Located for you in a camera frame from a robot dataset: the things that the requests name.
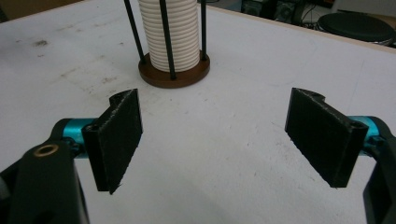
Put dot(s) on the wooden cup holder with rods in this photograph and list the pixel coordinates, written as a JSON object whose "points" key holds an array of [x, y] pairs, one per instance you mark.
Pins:
{"points": [[174, 73]]}

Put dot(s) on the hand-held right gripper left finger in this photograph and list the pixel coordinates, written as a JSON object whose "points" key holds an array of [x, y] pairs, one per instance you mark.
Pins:
{"points": [[116, 140]]}

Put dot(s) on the stack of white ribbed cups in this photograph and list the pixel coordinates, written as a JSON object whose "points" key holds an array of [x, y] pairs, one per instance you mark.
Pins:
{"points": [[171, 34]]}

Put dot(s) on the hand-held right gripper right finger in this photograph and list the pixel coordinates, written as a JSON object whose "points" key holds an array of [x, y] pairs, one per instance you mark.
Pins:
{"points": [[323, 133]]}

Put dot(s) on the black round stool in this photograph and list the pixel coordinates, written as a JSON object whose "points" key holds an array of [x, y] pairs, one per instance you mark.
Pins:
{"points": [[356, 26]]}

